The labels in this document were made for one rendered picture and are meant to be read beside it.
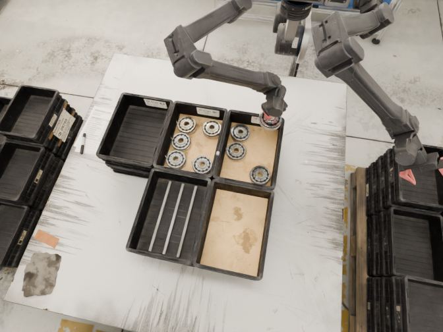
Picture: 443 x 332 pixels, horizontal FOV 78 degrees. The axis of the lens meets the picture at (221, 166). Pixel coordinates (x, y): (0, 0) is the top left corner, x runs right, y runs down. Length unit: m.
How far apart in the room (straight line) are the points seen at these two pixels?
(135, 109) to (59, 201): 0.66
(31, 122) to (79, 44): 1.37
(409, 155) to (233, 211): 0.76
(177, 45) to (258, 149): 0.79
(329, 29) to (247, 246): 0.93
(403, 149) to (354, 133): 1.67
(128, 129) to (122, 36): 1.92
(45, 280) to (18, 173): 0.96
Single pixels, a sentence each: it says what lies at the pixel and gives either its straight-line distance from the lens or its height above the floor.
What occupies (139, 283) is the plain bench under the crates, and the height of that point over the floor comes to 0.70.
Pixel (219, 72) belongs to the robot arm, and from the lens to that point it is 0.93.
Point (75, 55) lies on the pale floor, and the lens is 3.44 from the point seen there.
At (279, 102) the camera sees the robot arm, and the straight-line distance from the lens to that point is 1.13.
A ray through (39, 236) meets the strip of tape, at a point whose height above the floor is 0.70.
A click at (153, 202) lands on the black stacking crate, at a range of 1.43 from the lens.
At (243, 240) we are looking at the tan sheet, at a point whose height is 0.83.
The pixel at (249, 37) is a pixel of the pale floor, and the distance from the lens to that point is 3.22.
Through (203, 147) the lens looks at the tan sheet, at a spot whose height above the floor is 0.83.
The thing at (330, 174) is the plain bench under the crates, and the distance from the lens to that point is 1.66.
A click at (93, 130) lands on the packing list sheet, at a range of 1.88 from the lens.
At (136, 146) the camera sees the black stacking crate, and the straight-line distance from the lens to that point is 1.57.
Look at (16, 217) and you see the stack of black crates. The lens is 2.44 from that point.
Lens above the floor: 2.16
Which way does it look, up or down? 67 degrees down
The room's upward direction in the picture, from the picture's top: 4 degrees counter-clockwise
